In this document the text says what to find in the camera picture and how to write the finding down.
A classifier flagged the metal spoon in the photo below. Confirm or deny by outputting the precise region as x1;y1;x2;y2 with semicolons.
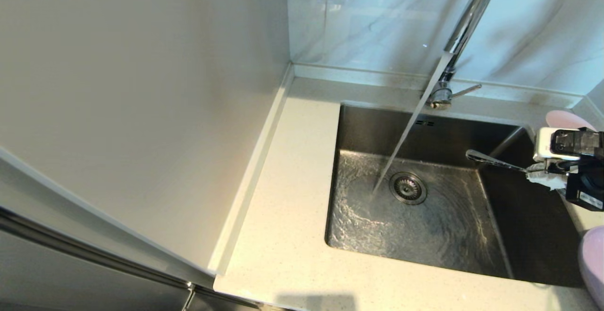
465;149;533;175

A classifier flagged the pink bowl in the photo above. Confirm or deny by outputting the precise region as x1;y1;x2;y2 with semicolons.
545;109;597;132

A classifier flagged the lilac plate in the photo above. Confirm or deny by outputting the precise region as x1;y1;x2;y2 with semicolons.
578;226;604;308

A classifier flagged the chrome faucet lever handle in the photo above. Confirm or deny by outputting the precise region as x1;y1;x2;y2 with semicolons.
428;84;483;111

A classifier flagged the stainless steel sink basin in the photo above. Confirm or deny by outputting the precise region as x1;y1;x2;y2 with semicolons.
325;103;586;289

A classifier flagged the round metal drain strainer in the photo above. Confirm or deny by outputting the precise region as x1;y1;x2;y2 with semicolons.
389;172;428;205

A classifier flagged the running water stream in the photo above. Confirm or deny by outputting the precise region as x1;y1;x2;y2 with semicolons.
371;51;453;194

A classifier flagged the chrome gooseneck faucet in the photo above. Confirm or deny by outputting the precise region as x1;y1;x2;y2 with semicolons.
427;0;502;109

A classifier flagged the grey cabinet door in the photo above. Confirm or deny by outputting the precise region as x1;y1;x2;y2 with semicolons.
0;141;216;311

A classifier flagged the steel bar door handle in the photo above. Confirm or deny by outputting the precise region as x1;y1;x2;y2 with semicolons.
0;202;195;292

